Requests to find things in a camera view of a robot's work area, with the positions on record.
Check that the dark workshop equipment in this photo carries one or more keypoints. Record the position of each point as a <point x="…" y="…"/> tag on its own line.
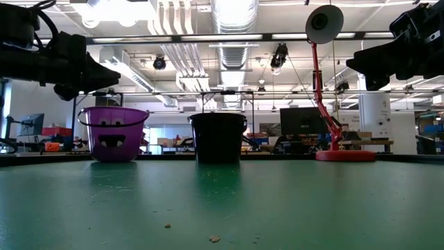
<point x="8" y="142"/>

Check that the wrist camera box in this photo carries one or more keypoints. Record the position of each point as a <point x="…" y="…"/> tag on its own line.
<point x="406" y="22"/>
<point x="15" y="24"/>

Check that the black plastic bucket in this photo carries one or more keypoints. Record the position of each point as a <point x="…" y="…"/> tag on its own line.
<point x="218" y="139"/>

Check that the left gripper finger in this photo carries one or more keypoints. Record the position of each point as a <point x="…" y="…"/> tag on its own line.
<point x="100" y="71"/>
<point x="104" y="87"/>

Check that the silver ventilation duct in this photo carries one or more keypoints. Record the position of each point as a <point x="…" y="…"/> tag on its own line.
<point x="231" y="59"/>

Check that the grey computer monitor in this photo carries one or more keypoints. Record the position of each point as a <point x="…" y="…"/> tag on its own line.
<point x="31" y="124"/>

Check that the purple plastic bucket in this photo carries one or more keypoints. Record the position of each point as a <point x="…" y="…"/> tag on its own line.
<point x="114" y="154"/>

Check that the red storage box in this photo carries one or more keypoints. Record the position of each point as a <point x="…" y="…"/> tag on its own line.
<point x="57" y="131"/>

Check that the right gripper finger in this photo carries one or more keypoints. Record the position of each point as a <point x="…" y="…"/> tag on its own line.
<point x="378" y="82"/>
<point x="371" y="62"/>

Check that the white round pillar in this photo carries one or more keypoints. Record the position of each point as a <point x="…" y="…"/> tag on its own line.
<point x="376" y="114"/>

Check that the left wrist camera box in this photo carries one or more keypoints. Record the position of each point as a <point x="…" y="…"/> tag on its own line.
<point x="15" y="24"/>

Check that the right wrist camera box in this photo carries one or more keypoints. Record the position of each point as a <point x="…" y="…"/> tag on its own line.
<point x="406" y="22"/>

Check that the black ceiling spotlight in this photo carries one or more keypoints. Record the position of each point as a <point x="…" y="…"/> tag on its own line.
<point x="341" y="85"/>
<point x="159" y="62"/>
<point x="280" y="55"/>

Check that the wooden background table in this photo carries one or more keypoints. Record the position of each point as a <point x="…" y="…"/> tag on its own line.
<point x="367" y="142"/>

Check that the black computer monitor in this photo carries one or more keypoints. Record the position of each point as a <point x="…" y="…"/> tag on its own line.
<point x="301" y="121"/>

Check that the red desk lamp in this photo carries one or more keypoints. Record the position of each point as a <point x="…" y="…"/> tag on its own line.
<point x="347" y="155"/>

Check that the orange box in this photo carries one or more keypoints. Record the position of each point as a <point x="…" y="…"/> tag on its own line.
<point x="52" y="146"/>

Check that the black trash bin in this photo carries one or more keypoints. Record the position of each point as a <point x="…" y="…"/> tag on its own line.
<point x="426" y="144"/>

